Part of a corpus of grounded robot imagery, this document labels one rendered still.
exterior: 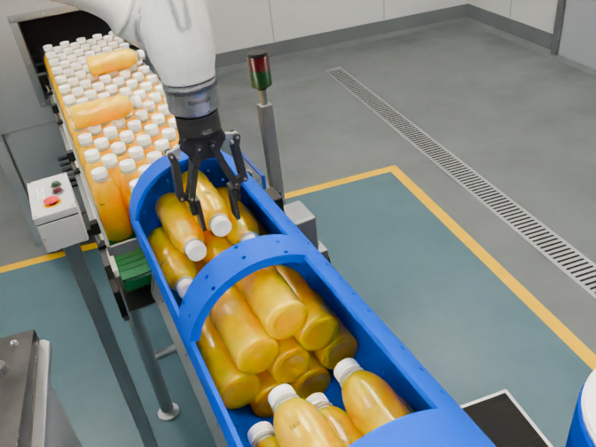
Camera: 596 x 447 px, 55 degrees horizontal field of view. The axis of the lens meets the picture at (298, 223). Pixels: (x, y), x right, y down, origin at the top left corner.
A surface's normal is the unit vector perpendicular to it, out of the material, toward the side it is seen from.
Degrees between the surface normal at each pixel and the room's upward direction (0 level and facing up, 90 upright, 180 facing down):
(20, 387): 5
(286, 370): 89
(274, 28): 90
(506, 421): 0
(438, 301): 0
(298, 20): 90
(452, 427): 30
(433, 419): 22
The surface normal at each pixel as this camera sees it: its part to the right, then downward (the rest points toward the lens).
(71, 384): -0.11, -0.82
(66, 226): 0.43, 0.47
